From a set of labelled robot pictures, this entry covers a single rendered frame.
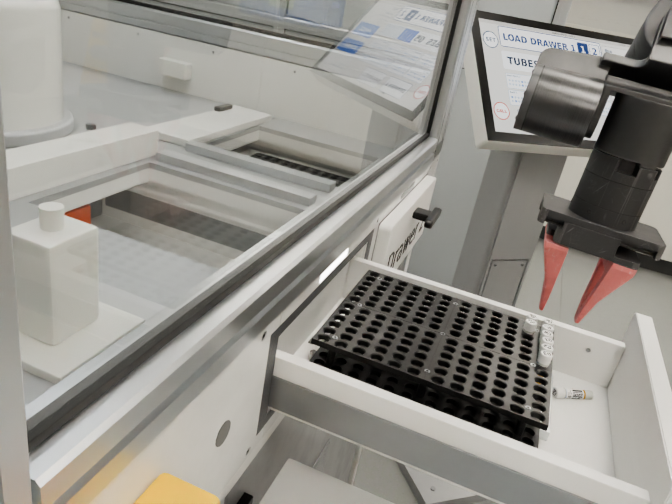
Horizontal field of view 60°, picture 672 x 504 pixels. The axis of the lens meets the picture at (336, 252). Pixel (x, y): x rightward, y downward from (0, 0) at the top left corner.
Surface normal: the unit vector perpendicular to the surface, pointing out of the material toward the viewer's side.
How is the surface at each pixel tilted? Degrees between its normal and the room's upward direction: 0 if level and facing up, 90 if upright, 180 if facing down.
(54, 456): 0
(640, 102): 86
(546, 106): 87
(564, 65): 55
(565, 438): 0
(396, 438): 90
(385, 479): 0
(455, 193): 90
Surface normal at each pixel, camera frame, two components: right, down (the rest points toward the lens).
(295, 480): 0.17, -0.89
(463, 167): -0.36, 0.34
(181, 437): 0.92, 0.29
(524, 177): 0.33, 0.46
